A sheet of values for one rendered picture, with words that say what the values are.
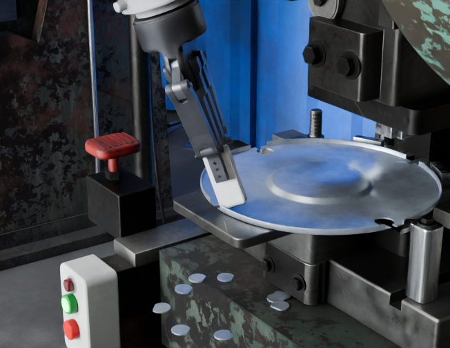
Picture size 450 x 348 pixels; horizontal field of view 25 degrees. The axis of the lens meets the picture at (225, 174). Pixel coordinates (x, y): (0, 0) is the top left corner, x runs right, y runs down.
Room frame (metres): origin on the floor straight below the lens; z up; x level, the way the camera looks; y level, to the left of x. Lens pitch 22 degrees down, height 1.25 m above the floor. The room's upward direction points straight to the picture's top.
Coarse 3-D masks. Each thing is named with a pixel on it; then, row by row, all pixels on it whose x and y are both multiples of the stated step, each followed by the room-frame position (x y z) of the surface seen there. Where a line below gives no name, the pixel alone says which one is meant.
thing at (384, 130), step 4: (376, 124) 1.20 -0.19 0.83; (380, 124) 1.19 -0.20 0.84; (376, 128) 1.20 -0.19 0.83; (380, 128) 1.19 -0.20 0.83; (384, 128) 1.18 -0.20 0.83; (388, 128) 1.18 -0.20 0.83; (392, 128) 1.18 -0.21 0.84; (376, 132) 1.20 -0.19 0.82; (380, 132) 1.19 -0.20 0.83; (384, 132) 1.18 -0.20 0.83; (388, 132) 1.18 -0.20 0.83; (392, 132) 1.18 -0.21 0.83; (396, 132) 1.18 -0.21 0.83; (400, 132) 1.17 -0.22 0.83; (388, 136) 1.18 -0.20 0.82; (392, 136) 1.18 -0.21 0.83; (396, 136) 1.18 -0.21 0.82; (400, 136) 1.17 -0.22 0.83; (404, 136) 1.17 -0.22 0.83; (408, 136) 1.18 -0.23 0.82; (412, 136) 1.18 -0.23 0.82
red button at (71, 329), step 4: (68, 320) 1.19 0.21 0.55; (72, 320) 1.19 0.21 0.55; (64, 324) 1.19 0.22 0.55; (68, 324) 1.18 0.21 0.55; (72, 324) 1.19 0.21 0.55; (76, 324) 1.19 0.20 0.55; (64, 328) 1.19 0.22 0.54; (68, 328) 1.18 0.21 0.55; (72, 328) 1.18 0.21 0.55; (76, 328) 1.18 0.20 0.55; (64, 332) 1.20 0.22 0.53; (68, 332) 1.18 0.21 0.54; (72, 332) 1.18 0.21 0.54; (76, 332) 1.18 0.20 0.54; (68, 336) 1.19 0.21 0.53; (72, 336) 1.18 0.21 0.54; (76, 336) 1.18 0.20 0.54
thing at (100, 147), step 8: (104, 136) 1.36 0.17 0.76; (112, 136) 1.36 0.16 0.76; (120, 136) 1.36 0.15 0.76; (128, 136) 1.35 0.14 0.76; (88, 144) 1.33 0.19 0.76; (96, 144) 1.32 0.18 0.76; (104, 144) 1.32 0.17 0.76; (112, 144) 1.32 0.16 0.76; (120, 144) 1.32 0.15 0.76; (128, 144) 1.32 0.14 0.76; (136, 144) 1.33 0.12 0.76; (88, 152) 1.32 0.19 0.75; (96, 152) 1.31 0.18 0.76; (104, 152) 1.30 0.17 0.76; (112, 152) 1.30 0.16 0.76; (120, 152) 1.31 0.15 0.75; (128, 152) 1.32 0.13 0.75; (136, 152) 1.33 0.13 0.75; (112, 160) 1.33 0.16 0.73; (112, 168) 1.33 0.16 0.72
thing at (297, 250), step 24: (192, 216) 1.05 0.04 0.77; (216, 216) 1.03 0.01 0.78; (240, 240) 0.98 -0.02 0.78; (264, 240) 0.99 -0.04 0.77; (288, 240) 1.09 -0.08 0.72; (312, 240) 1.06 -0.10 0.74; (336, 240) 1.08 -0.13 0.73; (264, 264) 1.11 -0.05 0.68; (288, 264) 1.09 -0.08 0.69; (312, 264) 1.06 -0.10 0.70; (288, 288) 1.09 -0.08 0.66; (312, 288) 1.06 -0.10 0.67
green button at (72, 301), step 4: (64, 296) 1.19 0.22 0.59; (68, 296) 1.19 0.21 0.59; (72, 296) 1.19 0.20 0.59; (68, 300) 1.18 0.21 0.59; (72, 300) 1.18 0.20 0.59; (76, 300) 1.18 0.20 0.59; (68, 304) 1.18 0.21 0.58; (72, 304) 1.18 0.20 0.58; (76, 304) 1.18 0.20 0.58; (72, 308) 1.18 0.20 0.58; (76, 308) 1.18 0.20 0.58; (68, 312) 1.18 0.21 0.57; (72, 312) 1.18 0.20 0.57
